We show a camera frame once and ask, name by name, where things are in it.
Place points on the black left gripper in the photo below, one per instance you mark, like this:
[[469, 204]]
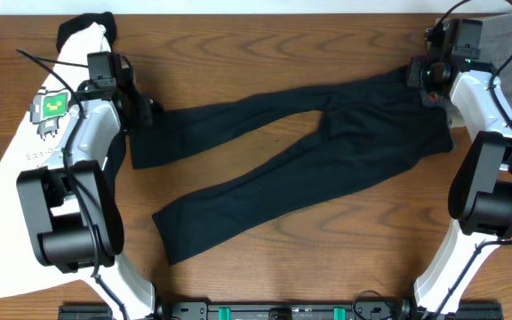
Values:
[[146, 116]]

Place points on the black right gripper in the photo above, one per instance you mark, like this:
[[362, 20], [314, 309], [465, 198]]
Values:
[[413, 76]]

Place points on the black leggings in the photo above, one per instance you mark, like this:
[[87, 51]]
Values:
[[371, 130]]

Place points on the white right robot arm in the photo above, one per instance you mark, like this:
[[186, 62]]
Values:
[[480, 196]]

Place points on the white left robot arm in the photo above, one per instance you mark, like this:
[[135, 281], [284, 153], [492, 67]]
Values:
[[67, 200]]

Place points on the black garment under t-shirt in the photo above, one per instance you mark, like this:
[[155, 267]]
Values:
[[105, 26]]

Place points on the white printed t-shirt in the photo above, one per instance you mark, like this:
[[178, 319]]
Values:
[[36, 144]]

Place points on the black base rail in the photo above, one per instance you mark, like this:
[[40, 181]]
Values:
[[363, 309]]

